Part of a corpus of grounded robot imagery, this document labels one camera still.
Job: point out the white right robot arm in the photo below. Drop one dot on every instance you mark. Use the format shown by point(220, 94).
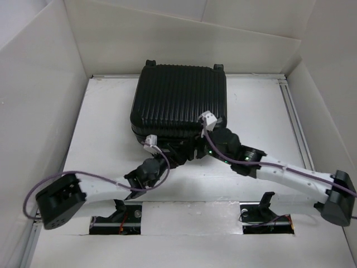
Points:
point(331, 195)

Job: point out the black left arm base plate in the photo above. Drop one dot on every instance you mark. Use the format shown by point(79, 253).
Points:
point(120, 222)

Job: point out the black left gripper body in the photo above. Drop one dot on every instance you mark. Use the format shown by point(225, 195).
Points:
point(162, 164)

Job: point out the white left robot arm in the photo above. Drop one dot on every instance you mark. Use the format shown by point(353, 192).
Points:
point(72, 192)

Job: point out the black ribbed hard-shell suitcase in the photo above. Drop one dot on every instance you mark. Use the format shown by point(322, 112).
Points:
point(170, 98)

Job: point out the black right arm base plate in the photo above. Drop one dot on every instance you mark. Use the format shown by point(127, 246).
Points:
point(258, 219)

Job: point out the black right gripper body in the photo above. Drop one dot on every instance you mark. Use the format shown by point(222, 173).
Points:
point(203, 148)

